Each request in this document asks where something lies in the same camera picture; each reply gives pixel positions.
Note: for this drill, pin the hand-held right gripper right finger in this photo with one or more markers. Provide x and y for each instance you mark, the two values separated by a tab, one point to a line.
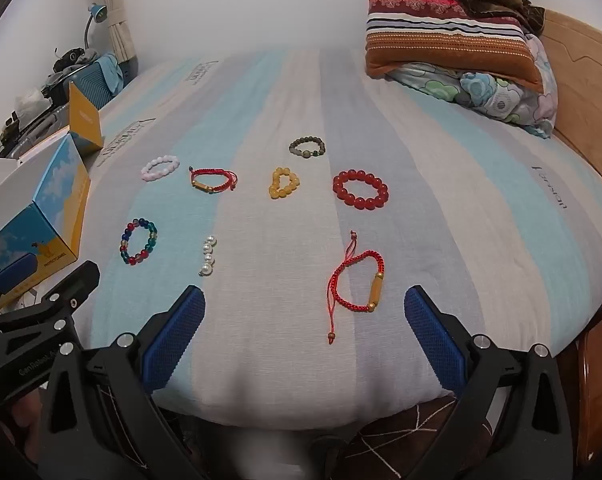
436	340

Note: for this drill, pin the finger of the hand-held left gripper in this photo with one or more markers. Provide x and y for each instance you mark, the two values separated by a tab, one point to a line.
78	282
16	270

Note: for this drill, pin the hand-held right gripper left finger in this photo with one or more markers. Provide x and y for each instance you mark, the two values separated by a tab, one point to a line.
176	340

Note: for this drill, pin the blue yellow cardboard box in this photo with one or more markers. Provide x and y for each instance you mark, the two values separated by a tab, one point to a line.
56	200

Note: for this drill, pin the person's left hand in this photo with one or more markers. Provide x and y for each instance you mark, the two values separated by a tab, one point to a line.
26	425

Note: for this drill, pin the dark line-patterned cloth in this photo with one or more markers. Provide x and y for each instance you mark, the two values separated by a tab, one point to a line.
406	440

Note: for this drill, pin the white plastic bag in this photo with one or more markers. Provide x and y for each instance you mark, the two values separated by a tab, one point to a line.
33	102

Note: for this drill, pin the teal suitcase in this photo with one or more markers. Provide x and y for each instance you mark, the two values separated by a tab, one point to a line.
88	87

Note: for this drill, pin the teal cloth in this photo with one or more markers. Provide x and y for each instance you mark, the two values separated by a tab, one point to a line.
112	70

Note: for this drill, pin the grey black cloth pile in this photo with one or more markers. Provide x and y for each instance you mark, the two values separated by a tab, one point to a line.
73	60

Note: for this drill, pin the floral quilt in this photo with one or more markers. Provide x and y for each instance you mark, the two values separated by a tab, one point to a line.
491	95

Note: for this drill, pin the striped bed sheet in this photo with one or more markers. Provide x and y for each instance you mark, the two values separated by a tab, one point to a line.
281	100

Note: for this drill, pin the blue desk lamp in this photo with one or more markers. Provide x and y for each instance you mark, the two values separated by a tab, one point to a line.
98	12

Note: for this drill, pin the beige curtain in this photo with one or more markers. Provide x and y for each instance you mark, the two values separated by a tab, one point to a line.
118	10

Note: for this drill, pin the wooden headboard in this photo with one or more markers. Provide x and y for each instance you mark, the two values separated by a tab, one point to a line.
586	85

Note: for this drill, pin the striped red orange pillow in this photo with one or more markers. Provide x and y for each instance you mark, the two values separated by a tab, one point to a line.
446	40

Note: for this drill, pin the wooden bed side rail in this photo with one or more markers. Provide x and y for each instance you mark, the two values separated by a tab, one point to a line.
598	385

